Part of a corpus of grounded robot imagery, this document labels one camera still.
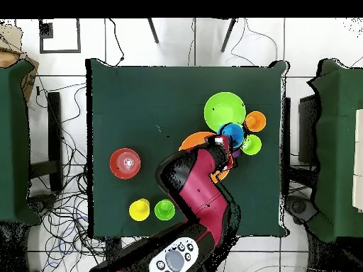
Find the blue cup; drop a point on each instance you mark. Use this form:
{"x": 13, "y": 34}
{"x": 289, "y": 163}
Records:
{"x": 231, "y": 133}

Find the purple cup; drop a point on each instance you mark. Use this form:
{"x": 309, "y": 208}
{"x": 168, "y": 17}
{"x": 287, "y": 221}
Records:
{"x": 236, "y": 153}

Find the lime green cup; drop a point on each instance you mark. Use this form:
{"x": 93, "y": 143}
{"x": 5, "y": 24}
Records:
{"x": 252, "y": 145}

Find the large green bowl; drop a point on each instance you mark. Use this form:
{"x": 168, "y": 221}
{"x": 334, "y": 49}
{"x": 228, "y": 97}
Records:
{"x": 225, "y": 109}

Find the large orange bowl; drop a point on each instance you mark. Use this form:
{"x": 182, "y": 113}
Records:
{"x": 192, "y": 140}

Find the red bowl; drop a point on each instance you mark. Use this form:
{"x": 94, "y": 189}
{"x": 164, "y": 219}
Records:
{"x": 125, "y": 163}

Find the yellow cup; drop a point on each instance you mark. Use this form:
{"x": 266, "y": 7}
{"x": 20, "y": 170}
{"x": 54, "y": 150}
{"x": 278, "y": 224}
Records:
{"x": 139, "y": 211}

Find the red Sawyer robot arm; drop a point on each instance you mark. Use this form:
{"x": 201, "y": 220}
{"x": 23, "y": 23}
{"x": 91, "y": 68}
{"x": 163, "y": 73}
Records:
{"x": 201, "y": 192}

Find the orange cup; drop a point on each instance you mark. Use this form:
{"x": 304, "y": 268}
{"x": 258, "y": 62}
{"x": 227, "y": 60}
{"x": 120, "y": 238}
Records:
{"x": 255, "y": 121}

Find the black floor stand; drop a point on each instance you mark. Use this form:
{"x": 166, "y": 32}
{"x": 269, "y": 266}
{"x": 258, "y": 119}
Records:
{"x": 287, "y": 127}
{"x": 54, "y": 127}

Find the grey black device base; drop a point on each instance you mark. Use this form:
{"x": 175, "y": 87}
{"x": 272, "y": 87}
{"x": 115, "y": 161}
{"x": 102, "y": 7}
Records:
{"x": 299, "y": 206}
{"x": 42, "y": 202}

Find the dark tripod leg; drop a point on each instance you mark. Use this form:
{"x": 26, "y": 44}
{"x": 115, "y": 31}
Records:
{"x": 153, "y": 31}
{"x": 228, "y": 35}

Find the dark green tablecloth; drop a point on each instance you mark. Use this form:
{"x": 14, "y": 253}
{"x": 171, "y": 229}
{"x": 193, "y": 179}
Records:
{"x": 127, "y": 99}

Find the green cloth side table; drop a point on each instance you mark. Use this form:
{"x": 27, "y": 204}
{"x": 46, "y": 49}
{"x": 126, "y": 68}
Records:
{"x": 14, "y": 141}
{"x": 337, "y": 170}

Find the black power box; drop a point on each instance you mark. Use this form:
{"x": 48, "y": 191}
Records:
{"x": 113, "y": 243}

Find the cardboard box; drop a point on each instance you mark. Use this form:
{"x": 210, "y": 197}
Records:
{"x": 29, "y": 82}

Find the black square frame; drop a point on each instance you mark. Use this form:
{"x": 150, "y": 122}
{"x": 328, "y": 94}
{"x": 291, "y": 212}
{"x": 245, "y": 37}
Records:
{"x": 59, "y": 51}

